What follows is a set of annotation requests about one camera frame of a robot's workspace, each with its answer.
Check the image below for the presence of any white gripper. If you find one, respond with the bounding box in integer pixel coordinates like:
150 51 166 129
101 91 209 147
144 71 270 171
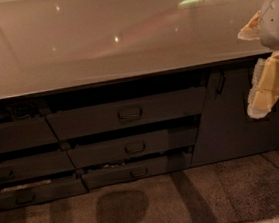
237 0 279 119

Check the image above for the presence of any dark drawer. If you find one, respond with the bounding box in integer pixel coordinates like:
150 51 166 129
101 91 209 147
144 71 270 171
0 118 56 154
68 126 198 169
0 151 74 185
0 175 87 212
47 87 206 140
82 152 192 190

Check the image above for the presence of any dark cabinet door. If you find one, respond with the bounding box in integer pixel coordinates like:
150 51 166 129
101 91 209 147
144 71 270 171
192 60 279 167

